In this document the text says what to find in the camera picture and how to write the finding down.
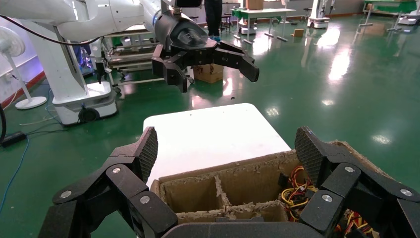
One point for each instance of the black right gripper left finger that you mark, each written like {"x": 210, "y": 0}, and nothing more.
{"x": 124, "y": 184}

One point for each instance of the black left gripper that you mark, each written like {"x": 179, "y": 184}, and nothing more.
{"x": 183, "y": 33}

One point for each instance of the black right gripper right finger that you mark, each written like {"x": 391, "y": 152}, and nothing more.
{"x": 341, "y": 184}

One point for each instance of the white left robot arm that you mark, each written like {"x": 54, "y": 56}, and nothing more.
{"x": 92, "y": 16}

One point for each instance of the large brown cardboard box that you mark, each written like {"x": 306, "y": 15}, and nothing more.
{"x": 208, "y": 75}

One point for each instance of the person in dark clothes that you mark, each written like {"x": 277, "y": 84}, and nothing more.
{"x": 213, "y": 16}

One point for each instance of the metal cart rack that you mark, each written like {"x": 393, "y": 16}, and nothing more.
{"x": 131, "y": 59}

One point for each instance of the white table with green cloth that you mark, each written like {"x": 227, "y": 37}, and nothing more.
{"x": 262, "y": 12}

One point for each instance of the cardboard box with plain sides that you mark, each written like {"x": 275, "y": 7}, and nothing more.
{"x": 254, "y": 4}

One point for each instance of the brown divided cardboard box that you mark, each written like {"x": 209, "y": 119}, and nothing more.
{"x": 249, "y": 184}

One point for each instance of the small flat cardboard box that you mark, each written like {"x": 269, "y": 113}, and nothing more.
{"x": 298, "y": 33}

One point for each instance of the black power adapter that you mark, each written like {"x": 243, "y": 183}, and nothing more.
{"x": 13, "y": 138}

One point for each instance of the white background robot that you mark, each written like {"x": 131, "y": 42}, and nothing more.
{"x": 411, "y": 20}
{"x": 318, "y": 19}

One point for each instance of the white robot body column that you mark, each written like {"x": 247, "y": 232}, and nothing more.
{"x": 65, "y": 75}

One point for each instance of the white standing fan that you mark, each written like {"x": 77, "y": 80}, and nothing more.
{"x": 10, "y": 42}

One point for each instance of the long table with green cloth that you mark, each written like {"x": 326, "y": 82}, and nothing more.
{"x": 390, "y": 6}

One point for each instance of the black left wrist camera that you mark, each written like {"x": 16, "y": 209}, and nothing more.
{"x": 188, "y": 3}

